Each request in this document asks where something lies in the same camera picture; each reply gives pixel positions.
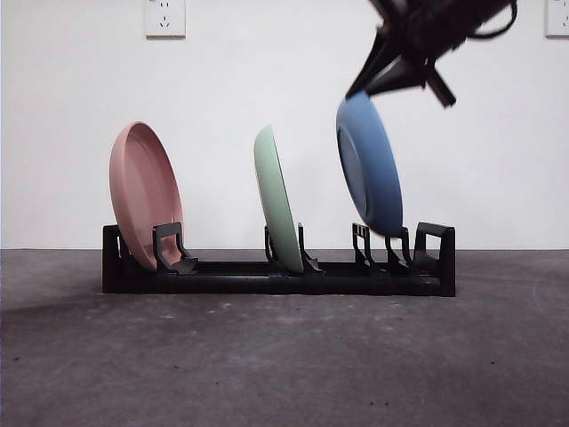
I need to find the black cable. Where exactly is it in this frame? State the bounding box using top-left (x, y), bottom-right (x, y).
top-left (464, 0), bottom-right (520, 40)

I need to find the blue plate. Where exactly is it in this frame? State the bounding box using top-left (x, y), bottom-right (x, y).
top-left (335, 90), bottom-right (404, 236)

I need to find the black plate rack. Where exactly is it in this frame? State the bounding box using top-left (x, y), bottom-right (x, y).
top-left (100, 221), bottom-right (457, 298)

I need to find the pink plate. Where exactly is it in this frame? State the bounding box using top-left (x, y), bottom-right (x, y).
top-left (108, 120), bottom-right (184, 271)

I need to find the white wall socket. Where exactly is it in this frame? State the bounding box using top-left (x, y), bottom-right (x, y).
top-left (544, 0), bottom-right (569, 39)
top-left (144, 0), bottom-right (187, 39)

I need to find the green plate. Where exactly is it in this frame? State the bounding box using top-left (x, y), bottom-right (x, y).
top-left (252, 124), bottom-right (306, 273)

